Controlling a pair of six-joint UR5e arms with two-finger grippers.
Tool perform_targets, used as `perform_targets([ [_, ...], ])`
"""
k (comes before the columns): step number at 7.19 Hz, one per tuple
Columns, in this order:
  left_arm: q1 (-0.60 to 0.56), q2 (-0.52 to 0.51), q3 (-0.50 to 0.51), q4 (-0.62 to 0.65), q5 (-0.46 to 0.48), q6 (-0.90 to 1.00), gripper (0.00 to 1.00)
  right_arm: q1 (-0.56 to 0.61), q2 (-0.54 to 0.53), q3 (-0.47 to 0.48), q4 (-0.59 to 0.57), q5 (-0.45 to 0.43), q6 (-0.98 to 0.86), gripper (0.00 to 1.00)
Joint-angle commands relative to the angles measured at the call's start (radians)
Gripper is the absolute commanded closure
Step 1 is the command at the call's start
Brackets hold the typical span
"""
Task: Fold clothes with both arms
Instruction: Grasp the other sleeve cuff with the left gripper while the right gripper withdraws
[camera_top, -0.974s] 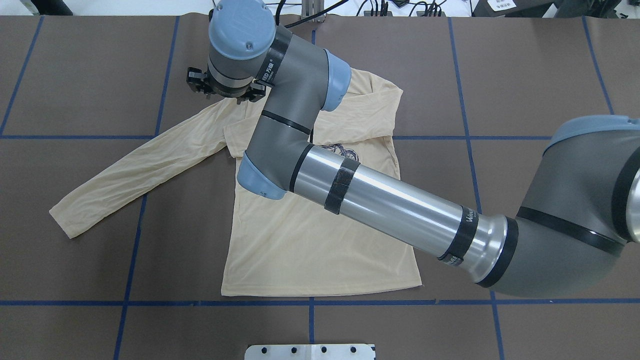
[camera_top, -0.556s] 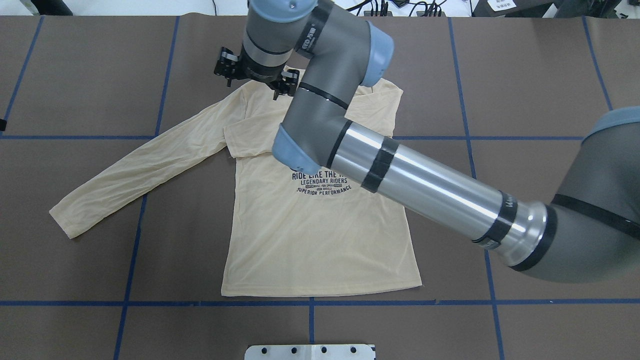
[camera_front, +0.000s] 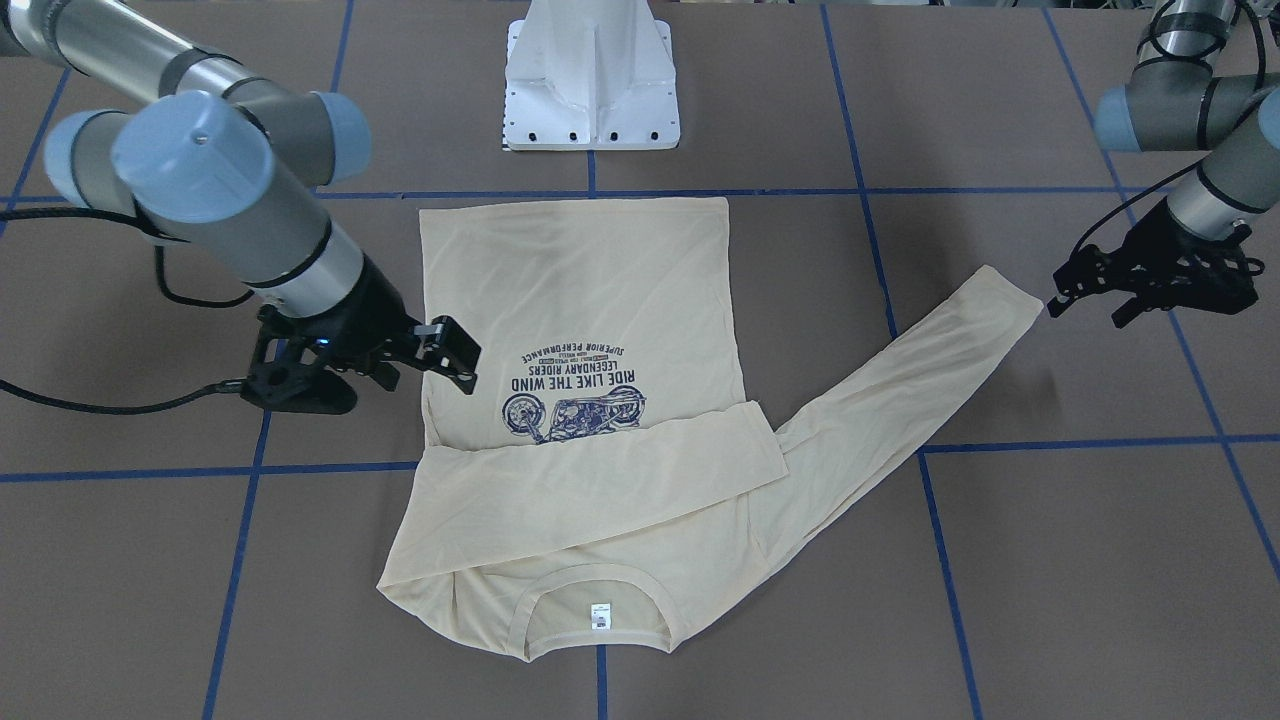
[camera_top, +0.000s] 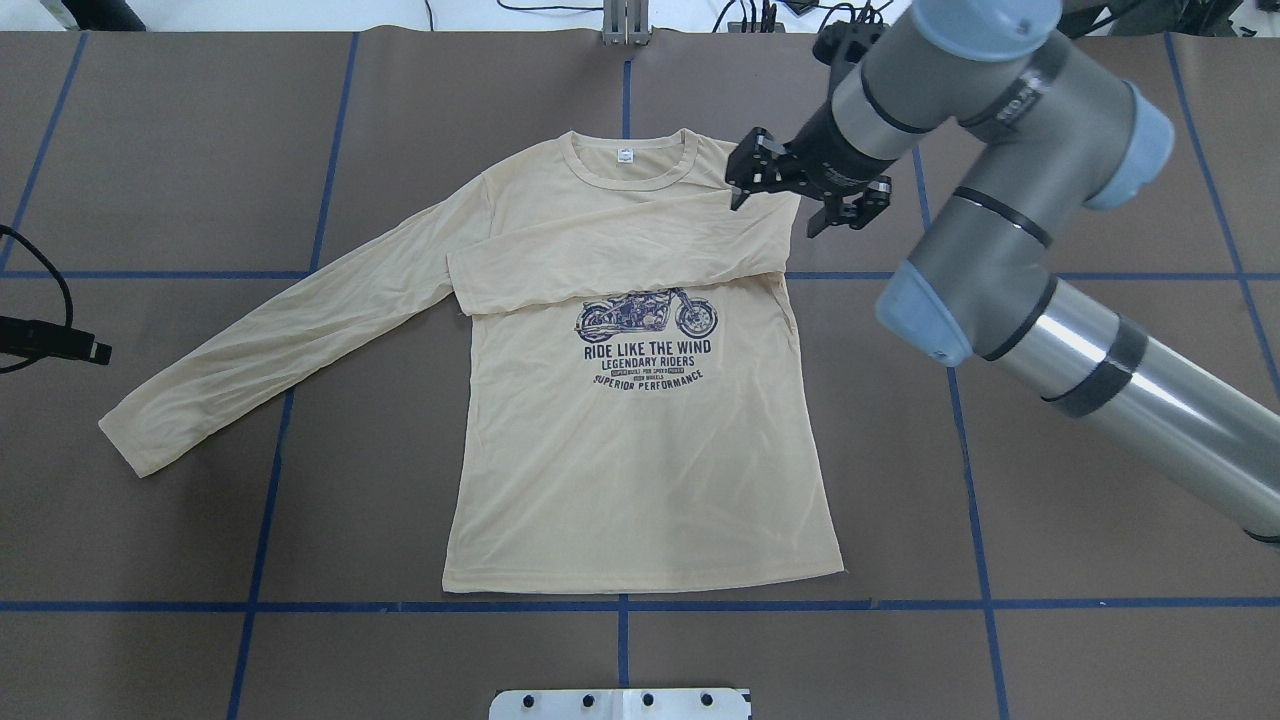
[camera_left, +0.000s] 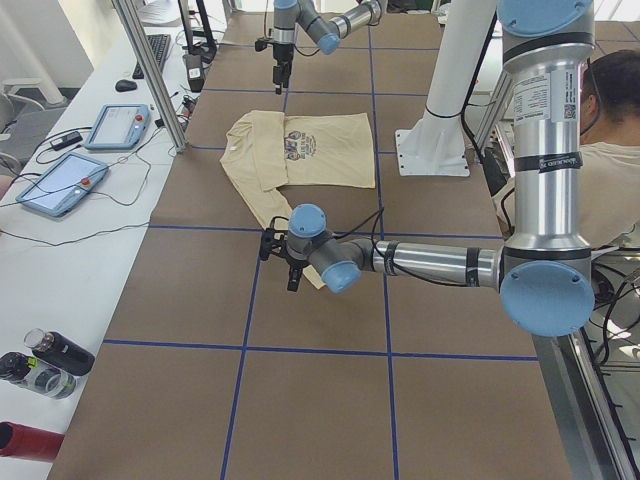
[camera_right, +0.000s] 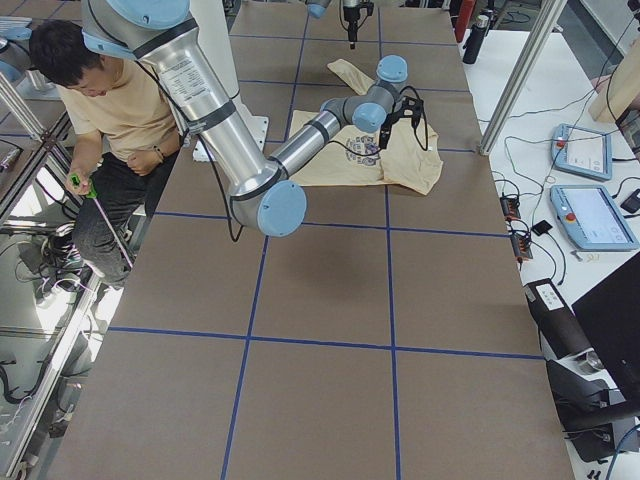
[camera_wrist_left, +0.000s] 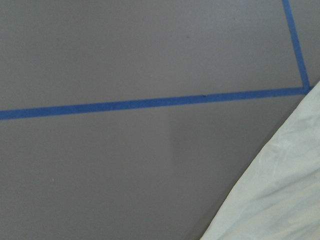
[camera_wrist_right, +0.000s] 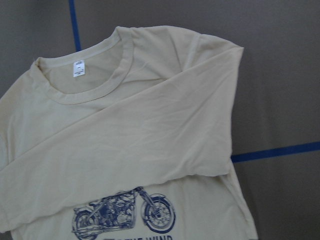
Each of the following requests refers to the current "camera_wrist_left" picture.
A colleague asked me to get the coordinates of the beige long-sleeve printed shirt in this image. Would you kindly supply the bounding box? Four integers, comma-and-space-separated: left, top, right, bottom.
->
202, 85, 320, 240

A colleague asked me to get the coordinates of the brown table mat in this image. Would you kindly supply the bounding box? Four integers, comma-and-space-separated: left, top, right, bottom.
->
0, 0, 320, 240

